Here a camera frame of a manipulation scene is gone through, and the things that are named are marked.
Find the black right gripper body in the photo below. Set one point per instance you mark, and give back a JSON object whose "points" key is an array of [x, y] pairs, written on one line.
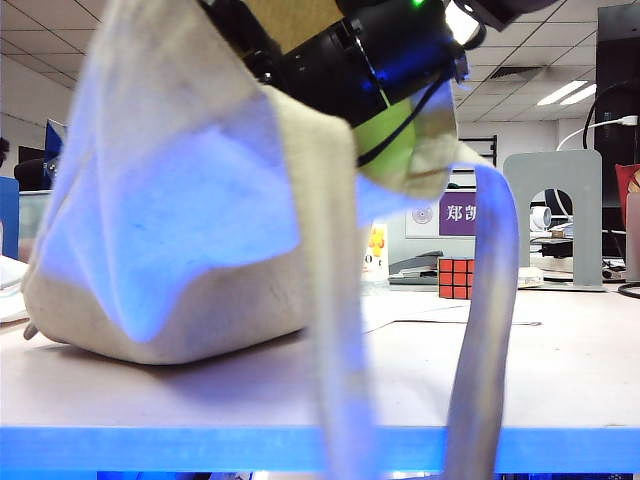
{"points": [[325, 70]]}

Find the beige printed canvas tote bag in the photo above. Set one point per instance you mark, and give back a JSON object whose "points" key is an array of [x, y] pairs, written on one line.
{"points": [[175, 225]]}

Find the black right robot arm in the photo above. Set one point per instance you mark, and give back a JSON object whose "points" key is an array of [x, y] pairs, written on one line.
{"points": [[410, 50]]}

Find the clear C100 drink bottle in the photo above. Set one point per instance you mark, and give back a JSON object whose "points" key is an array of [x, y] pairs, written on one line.
{"points": [[377, 240]]}

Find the black metal shelf rack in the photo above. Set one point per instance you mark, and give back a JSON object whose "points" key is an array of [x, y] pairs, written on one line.
{"points": [[492, 150]]}

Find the purple white name plate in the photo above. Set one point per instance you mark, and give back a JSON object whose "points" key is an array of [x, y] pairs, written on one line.
{"points": [[455, 215]]}

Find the grey stapler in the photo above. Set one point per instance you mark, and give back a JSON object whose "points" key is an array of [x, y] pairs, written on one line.
{"points": [[415, 265]]}

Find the red black Rubik's cube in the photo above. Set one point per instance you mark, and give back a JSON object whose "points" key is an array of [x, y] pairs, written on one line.
{"points": [[456, 277]]}

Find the small white desk fan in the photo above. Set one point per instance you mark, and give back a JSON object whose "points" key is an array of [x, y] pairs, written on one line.
{"points": [[541, 217]]}

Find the blue glass trophy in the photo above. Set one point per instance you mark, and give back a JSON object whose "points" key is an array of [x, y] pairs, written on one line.
{"points": [[52, 145]]}

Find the small white box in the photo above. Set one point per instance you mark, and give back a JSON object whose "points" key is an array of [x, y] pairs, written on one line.
{"points": [[530, 276]]}

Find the black tall cabinet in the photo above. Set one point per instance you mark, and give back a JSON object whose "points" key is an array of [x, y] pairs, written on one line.
{"points": [[620, 60]]}

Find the grey metal bookend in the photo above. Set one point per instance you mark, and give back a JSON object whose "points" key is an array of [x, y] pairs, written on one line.
{"points": [[590, 225]]}

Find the dark chair back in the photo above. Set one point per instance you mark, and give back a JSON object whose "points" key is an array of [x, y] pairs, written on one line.
{"points": [[27, 175]]}

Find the red fabric item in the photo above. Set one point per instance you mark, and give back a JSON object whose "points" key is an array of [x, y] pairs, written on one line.
{"points": [[627, 182]]}

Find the frosted glass desk partition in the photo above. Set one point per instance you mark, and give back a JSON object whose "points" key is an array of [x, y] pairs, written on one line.
{"points": [[30, 220]]}

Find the blue metal bookend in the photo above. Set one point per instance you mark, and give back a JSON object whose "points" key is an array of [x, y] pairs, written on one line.
{"points": [[9, 215]]}

